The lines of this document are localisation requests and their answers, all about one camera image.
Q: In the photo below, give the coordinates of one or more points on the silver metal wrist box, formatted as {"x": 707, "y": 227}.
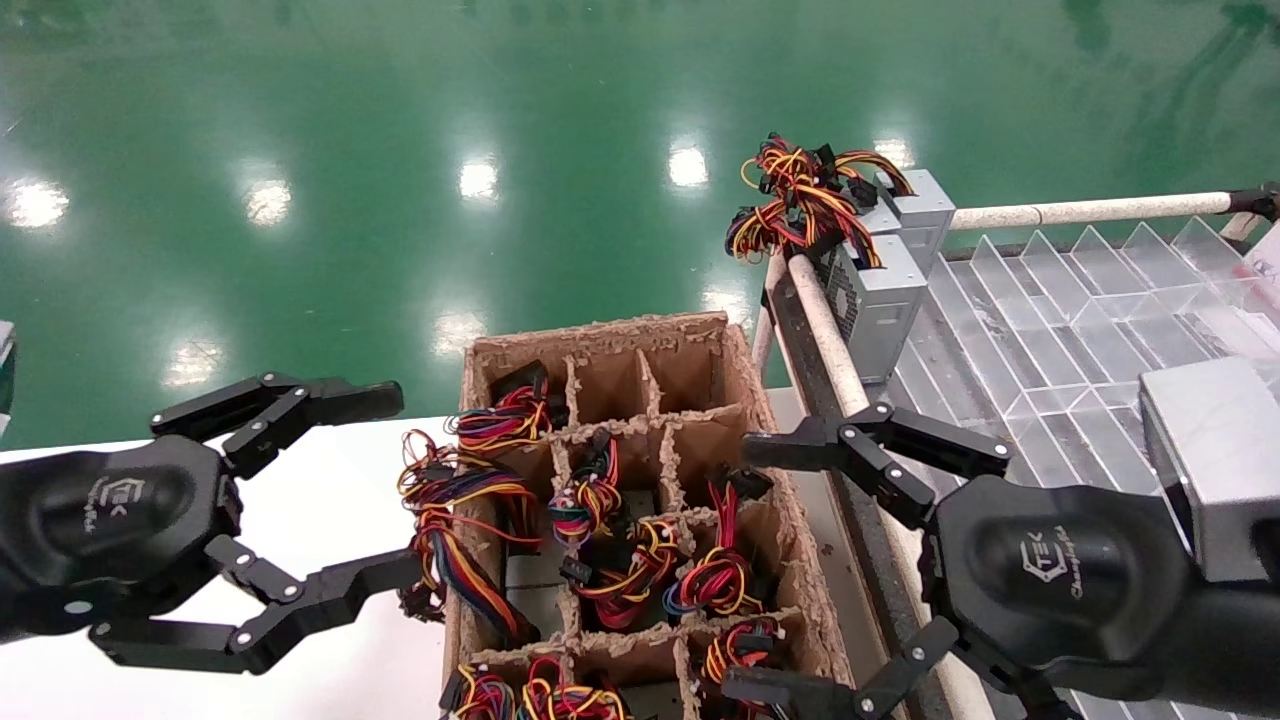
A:
{"x": 1220, "y": 460}

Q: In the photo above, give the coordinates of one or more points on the white foam padded rack leg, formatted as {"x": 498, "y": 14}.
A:
{"x": 765, "y": 330}

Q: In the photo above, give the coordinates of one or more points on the brown cardboard divider box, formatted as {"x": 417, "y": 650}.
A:
{"x": 690, "y": 375}

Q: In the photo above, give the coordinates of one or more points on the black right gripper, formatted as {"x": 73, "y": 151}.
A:
{"x": 1060, "y": 580}

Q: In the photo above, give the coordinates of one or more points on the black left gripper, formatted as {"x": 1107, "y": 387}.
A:
{"x": 110, "y": 520}

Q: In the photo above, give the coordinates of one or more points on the clear acrylic divider tray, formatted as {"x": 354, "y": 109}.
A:
{"x": 1060, "y": 330}

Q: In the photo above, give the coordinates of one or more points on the black rack tube connector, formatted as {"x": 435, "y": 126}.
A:
{"x": 1262, "y": 202}

